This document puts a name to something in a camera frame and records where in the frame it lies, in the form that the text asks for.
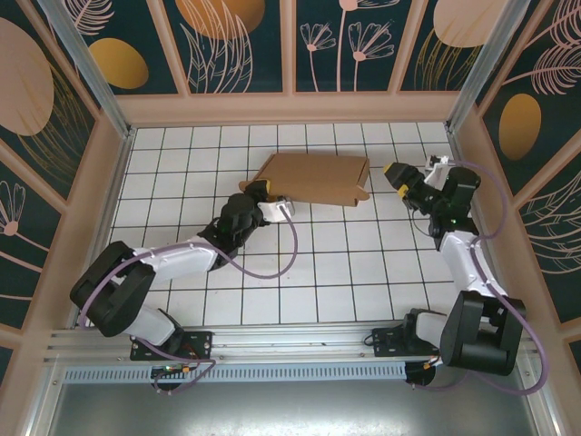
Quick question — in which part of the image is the brown cardboard mailer box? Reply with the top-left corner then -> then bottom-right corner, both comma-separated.
238,153 -> 371,208

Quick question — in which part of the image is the dark panel with pink fern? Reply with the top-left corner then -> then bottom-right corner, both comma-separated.
517,154 -> 581,324

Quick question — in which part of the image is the dark panel with pink oval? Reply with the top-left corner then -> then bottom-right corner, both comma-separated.
399,0 -> 496,94

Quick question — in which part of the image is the dark panel with feather and oval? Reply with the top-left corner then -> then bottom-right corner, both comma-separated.
478,0 -> 581,197

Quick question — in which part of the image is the dark panel with orange circle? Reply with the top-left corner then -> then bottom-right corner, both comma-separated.
162,0 -> 291,95

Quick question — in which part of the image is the dark panel with pink flowers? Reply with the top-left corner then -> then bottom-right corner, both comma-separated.
295,0 -> 421,94

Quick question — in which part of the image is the dark panel with orange oval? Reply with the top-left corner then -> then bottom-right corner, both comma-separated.
67,0 -> 182,96

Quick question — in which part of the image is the grey metal sheet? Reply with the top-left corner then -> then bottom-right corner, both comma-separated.
29,381 -> 562,436

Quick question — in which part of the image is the dark panel with large pink disc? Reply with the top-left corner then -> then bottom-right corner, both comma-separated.
0,0 -> 102,203

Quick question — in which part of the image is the dark panel with small flower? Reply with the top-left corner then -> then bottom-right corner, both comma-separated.
0,140 -> 63,331

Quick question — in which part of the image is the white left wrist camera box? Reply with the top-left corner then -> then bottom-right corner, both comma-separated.
256,194 -> 297,224

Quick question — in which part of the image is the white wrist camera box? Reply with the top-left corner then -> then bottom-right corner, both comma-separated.
256,194 -> 297,224
425,154 -> 457,185

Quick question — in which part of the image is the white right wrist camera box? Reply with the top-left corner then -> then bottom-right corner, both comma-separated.
425,154 -> 457,185

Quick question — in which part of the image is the aluminium side rail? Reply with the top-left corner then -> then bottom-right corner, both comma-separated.
447,124 -> 517,322
67,129 -> 135,329

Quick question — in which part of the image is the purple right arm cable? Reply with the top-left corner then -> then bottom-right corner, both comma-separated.
410,158 -> 547,396

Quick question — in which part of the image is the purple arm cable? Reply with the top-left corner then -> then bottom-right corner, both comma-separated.
77,206 -> 300,395
410,158 -> 547,396

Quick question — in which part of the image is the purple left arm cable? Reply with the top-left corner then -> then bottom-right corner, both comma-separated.
77,206 -> 300,395

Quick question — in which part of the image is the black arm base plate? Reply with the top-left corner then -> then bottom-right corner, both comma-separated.
130,331 -> 214,362
370,327 -> 455,360

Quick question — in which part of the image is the aluminium frame post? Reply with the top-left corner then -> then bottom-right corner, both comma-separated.
38,0 -> 133,140
446,0 -> 540,134

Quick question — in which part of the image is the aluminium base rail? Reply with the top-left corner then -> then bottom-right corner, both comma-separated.
43,321 -> 544,364

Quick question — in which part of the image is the slotted grey cable tray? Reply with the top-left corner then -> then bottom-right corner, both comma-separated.
63,362 -> 409,383

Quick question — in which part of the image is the small circuit board with wires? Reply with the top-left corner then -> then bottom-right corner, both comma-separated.
152,362 -> 205,381

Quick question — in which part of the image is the yellow connector with wires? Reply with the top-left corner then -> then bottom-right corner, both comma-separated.
424,352 -> 455,369

